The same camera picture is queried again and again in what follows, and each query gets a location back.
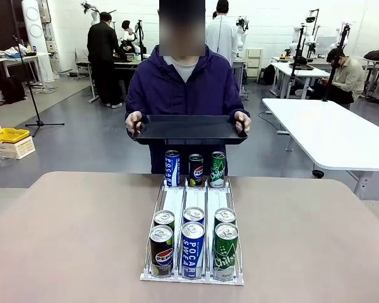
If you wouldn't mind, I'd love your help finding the person in purple jacket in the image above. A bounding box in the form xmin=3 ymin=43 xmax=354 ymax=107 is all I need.
xmin=124 ymin=0 xmax=251 ymax=176

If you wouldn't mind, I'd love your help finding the person's right hand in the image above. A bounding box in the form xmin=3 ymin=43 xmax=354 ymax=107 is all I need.
xmin=125 ymin=112 xmax=146 ymax=135

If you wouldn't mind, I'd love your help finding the person in white coat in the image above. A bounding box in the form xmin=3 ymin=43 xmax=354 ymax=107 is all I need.
xmin=205 ymin=0 xmax=239 ymax=67

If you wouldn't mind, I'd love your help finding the seated man beige shirt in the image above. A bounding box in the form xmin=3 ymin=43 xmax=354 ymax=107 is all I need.
xmin=312 ymin=47 xmax=366 ymax=110

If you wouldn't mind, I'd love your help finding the white drawer cabinet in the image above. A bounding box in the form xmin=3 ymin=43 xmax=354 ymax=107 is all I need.
xmin=246 ymin=47 xmax=263 ymax=80

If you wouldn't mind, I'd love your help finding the black tripod microphone stand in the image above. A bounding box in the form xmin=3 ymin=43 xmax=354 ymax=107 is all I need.
xmin=12 ymin=35 xmax=65 ymax=138

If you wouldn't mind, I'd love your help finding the clear plastic bowl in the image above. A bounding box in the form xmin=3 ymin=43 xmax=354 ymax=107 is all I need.
xmin=0 ymin=153 xmax=15 ymax=169

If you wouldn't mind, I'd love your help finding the white cluttered desk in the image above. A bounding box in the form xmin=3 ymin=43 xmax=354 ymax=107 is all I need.
xmin=0 ymin=52 xmax=51 ymax=102

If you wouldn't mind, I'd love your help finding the white long desk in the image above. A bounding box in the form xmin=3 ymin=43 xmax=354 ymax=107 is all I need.
xmin=270 ymin=61 xmax=331 ymax=98

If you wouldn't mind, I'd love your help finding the white tower air conditioner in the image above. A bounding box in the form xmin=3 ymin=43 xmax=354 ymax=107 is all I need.
xmin=21 ymin=0 xmax=56 ymax=83

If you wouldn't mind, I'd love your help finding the person's right forearm purple sleeve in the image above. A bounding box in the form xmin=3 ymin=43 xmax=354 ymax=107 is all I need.
xmin=125 ymin=97 xmax=146 ymax=118

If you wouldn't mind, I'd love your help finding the large white table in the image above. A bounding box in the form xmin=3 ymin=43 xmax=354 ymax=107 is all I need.
xmin=261 ymin=97 xmax=379 ymax=200

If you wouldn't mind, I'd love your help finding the man in black clothes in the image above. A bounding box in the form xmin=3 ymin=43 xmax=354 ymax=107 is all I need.
xmin=87 ymin=11 xmax=127 ymax=109

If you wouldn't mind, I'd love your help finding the black slim tripod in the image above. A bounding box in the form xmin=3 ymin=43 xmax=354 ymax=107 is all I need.
xmin=135 ymin=19 xmax=146 ymax=61

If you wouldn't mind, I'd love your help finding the green Chilsung can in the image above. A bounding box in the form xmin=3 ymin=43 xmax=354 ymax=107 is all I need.
xmin=212 ymin=222 xmax=239 ymax=282
xmin=214 ymin=207 xmax=237 ymax=227
xmin=209 ymin=151 xmax=226 ymax=189

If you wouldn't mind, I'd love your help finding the black Pepsi can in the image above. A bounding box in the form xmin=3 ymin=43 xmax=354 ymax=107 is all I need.
xmin=149 ymin=224 xmax=174 ymax=278
xmin=188 ymin=153 xmax=205 ymax=188
xmin=153 ymin=210 xmax=176 ymax=231

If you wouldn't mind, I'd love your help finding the blue Pocari Sweat can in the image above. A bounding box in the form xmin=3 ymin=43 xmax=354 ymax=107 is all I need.
xmin=183 ymin=206 xmax=205 ymax=225
xmin=164 ymin=150 xmax=181 ymax=187
xmin=181 ymin=221 xmax=206 ymax=280

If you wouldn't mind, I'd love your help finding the black floor bag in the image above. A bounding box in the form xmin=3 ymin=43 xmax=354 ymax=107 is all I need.
xmin=1 ymin=74 xmax=27 ymax=105

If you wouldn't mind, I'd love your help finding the person's left hand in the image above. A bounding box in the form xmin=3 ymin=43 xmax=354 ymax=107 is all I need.
xmin=233 ymin=110 xmax=252 ymax=134

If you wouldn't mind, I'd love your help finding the person's left forearm purple sleeve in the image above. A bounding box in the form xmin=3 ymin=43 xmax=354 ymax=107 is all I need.
xmin=230 ymin=96 xmax=251 ymax=118

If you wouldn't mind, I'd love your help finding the black tripod pole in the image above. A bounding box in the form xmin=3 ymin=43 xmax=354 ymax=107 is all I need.
xmin=322 ymin=23 xmax=351 ymax=102

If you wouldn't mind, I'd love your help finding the white plastic crate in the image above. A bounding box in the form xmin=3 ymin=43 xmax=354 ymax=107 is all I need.
xmin=0 ymin=136 xmax=37 ymax=160

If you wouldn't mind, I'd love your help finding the white can dispenser rack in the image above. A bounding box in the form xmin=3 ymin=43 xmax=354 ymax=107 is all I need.
xmin=140 ymin=175 xmax=246 ymax=286

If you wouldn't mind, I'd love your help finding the yellow plastic crate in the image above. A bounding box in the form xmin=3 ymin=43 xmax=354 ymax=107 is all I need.
xmin=0 ymin=128 xmax=31 ymax=145

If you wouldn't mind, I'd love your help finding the black serving tray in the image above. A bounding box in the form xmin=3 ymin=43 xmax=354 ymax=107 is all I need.
xmin=131 ymin=114 xmax=249 ymax=146

